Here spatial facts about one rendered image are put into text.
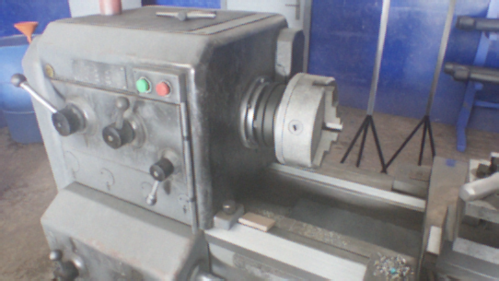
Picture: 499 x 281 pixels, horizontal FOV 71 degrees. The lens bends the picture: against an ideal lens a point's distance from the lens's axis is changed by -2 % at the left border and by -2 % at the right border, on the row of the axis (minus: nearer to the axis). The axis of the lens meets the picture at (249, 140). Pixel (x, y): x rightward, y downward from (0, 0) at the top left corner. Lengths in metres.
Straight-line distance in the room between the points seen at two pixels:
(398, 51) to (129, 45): 3.31
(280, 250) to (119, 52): 0.62
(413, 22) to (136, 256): 3.40
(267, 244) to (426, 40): 3.23
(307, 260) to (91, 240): 0.60
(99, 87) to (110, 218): 0.38
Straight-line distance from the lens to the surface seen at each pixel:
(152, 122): 0.87
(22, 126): 3.76
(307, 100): 0.86
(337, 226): 1.19
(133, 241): 1.04
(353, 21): 3.98
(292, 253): 0.92
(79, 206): 1.20
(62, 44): 1.06
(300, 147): 0.87
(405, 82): 4.01
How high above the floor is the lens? 1.48
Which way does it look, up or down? 27 degrees down
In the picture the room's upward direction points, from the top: straight up
